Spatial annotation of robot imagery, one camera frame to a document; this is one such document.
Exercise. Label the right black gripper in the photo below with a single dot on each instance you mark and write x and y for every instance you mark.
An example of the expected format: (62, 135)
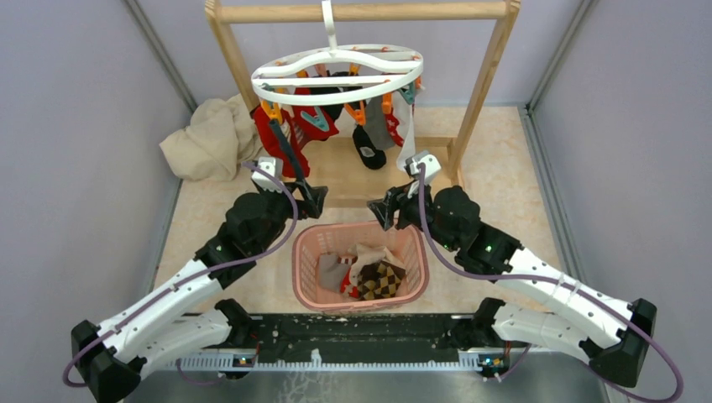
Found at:
(400, 197)

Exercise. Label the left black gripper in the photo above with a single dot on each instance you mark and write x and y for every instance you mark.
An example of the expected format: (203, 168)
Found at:
(313, 198)

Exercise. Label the dark navy sock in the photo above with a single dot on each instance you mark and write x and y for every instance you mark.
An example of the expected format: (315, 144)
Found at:
(283, 145)

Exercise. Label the pink plastic laundry basket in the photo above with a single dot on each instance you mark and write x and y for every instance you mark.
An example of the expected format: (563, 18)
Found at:
(406, 244)

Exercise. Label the beige brown sock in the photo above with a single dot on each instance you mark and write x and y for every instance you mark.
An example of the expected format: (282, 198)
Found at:
(366, 255)

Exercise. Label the brown yellow argyle sock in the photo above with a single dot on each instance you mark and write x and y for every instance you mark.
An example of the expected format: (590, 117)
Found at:
(379, 280)

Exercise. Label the grey sock with striped cuff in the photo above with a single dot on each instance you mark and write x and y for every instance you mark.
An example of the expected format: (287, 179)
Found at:
(333, 269)

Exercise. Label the red patterned sock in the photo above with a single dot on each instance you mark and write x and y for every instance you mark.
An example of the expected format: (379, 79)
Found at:
(392, 125)

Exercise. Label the wooden hanger rack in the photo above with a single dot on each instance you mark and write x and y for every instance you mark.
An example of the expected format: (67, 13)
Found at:
(222, 18)

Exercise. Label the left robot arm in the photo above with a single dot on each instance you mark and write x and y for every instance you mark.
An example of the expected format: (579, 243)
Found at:
(112, 357)

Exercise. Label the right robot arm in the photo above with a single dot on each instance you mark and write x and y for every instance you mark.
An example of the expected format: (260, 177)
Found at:
(613, 349)

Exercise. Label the white round clip hanger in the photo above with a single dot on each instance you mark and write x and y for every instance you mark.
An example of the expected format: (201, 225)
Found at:
(338, 73)

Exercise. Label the grey black sock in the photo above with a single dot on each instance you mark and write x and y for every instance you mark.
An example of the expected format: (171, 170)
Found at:
(373, 139)

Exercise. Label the plain red sock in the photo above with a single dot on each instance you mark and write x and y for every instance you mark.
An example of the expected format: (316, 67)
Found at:
(301, 125)

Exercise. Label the beige crumpled cloth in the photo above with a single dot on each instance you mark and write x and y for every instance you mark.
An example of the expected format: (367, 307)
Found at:
(220, 136)

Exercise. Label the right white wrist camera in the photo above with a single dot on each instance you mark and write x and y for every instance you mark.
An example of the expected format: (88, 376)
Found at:
(422, 168)

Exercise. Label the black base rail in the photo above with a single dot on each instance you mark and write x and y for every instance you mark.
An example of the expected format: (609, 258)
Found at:
(364, 340)

